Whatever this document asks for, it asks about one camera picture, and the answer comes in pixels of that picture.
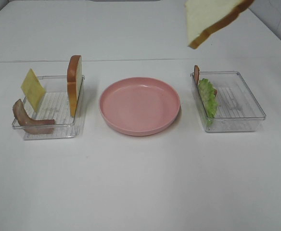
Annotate right clear plastic tray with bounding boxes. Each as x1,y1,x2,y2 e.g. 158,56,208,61
191,71,266,132

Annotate white bread slice brown crust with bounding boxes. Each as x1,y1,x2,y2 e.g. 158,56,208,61
185,0,253,49

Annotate upright bread slice left tray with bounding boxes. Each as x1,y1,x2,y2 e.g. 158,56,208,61
67,55,82,117

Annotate pale pink bacon strip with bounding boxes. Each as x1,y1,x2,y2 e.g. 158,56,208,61
13,99,55,135

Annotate yellow cheese slice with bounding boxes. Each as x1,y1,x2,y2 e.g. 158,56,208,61
21,68,46,112

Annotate pink round plate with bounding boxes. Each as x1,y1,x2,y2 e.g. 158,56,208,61
99,77,180,136

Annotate clear plastic tray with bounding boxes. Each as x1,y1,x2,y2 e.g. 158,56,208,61
191,71,266,132
12,76,86,140

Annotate reddish brown bacon strip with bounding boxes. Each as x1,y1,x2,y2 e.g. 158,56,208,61
193,65,217,97

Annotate left clear plastic tray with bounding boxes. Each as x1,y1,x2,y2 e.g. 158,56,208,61
12,76,86,140

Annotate green lettuce leaf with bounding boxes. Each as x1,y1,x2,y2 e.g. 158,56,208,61
198,78,218,125

